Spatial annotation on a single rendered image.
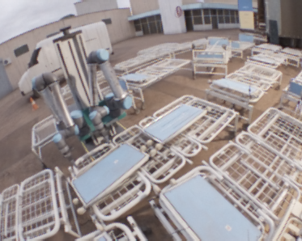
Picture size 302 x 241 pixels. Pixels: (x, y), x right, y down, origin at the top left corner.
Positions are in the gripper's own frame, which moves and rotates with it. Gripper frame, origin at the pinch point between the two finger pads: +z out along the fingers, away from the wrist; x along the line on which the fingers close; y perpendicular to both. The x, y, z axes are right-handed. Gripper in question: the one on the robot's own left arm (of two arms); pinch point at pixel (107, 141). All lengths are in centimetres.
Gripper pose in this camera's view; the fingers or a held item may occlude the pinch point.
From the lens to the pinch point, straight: 168.1
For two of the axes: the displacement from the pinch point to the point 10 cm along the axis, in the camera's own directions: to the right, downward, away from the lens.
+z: 3.4, 8.5, 4.0
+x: -6.4, -1.1, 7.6
